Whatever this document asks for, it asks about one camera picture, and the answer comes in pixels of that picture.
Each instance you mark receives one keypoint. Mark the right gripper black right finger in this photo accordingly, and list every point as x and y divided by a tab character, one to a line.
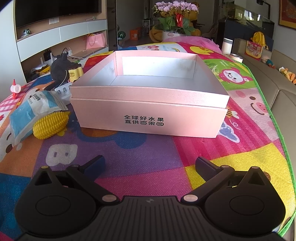
215	178

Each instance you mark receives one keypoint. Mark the black plush toy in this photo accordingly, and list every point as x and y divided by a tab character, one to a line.
60	71

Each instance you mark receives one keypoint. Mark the yellow corn toy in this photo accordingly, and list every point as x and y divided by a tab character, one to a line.
50	125

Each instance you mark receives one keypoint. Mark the red cartoon gift bag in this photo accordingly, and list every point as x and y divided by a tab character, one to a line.
253	50

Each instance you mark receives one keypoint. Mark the yellow cup figure toy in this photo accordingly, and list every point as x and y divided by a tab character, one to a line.
75	73

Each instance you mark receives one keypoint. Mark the pink cardboard gift box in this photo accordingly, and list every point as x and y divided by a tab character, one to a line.
159	92

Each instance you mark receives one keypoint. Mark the pink paper gift bag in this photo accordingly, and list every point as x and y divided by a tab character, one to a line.
94	41

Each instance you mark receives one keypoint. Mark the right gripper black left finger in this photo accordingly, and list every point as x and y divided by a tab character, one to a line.
84	178

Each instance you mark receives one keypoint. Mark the red framed wall picture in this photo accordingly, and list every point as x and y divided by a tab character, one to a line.
287	14

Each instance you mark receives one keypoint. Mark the beige sofa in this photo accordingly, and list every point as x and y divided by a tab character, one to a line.
277	90

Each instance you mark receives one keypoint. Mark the yellow plush backpack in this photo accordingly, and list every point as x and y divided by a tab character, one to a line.
259	38

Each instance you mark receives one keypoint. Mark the white thermos cup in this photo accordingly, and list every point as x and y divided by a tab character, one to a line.
227	46

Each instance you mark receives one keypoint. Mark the white tv wall cabinet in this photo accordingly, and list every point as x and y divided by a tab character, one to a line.
44	36

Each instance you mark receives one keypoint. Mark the purple orchid flower pot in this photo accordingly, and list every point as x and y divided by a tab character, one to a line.
176	14

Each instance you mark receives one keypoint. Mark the glass fish tank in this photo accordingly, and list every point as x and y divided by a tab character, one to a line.
247	12

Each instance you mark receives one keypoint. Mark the white battery charger box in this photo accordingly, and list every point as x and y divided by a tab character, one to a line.
64	93

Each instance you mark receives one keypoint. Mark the black television screen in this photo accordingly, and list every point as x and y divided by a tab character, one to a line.
30	11

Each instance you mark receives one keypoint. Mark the pink fluffy blanket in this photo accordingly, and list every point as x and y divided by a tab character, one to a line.
195	40

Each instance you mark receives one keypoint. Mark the blue white wipes pack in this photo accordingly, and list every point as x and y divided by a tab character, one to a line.
30	111

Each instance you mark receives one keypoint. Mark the colourful cartoon play mat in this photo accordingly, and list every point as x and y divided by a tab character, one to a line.
149	165

